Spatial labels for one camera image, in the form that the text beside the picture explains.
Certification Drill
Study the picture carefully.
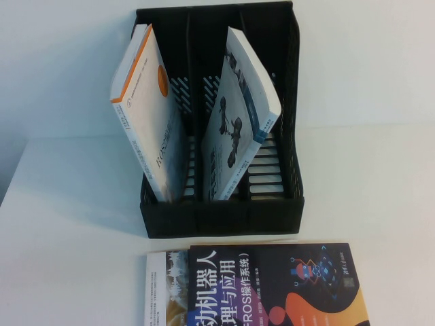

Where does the white book with black robots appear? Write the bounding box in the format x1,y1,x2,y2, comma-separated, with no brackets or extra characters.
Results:
200,26,285,201

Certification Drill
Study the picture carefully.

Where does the white book with orange stripe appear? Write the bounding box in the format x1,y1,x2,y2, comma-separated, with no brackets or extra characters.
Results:
109,22,188,204

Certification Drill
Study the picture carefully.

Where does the dark blue colourful book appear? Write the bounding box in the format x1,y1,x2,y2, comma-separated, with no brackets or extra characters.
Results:
186,242,370,326

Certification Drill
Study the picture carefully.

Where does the white book with grey photo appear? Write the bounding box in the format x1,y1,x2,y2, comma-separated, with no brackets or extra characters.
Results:
145,239,300,326

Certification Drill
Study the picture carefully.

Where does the black plastic file rack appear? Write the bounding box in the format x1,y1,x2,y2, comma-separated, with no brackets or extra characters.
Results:
130,1,306,240

